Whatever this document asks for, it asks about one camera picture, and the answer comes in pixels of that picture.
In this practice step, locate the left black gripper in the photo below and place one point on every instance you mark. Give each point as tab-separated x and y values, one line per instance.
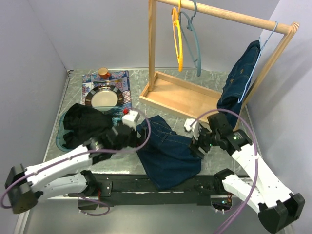
138	140

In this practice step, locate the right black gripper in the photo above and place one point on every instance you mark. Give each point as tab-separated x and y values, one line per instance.
195	144

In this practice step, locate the denim garment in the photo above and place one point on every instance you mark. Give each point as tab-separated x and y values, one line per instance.
167	158

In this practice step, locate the black garment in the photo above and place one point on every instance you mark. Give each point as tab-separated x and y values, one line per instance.
83	122

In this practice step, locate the light blue wire hanger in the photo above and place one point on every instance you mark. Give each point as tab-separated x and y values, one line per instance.
262	46

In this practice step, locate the blue denim skirt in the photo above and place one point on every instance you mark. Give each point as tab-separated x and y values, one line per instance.
237	79

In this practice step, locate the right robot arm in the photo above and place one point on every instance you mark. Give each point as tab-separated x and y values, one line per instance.
274	203

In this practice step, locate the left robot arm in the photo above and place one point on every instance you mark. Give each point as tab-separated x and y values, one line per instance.
68	174

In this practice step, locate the yellow plastic hanger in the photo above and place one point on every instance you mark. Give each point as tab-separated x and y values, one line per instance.
177	35

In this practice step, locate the black rimmed plate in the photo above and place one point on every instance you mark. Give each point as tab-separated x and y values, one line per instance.
104	96

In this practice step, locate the wooden clothes rack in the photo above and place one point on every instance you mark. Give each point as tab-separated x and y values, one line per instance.
185	97

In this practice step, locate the patterned blue placemat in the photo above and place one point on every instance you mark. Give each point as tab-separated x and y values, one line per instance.
116	112

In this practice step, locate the gold fork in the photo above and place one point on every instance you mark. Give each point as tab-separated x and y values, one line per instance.
110	81

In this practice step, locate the orange cup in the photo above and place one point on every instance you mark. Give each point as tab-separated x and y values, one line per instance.
103	73

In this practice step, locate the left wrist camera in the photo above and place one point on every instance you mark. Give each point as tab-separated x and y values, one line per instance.
130	118

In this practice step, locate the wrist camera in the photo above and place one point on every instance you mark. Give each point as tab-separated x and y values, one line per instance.
192	125
130	118

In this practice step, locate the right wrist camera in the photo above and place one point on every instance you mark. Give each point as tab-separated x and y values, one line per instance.
192	125

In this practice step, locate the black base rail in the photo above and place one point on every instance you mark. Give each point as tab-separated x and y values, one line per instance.
127	189

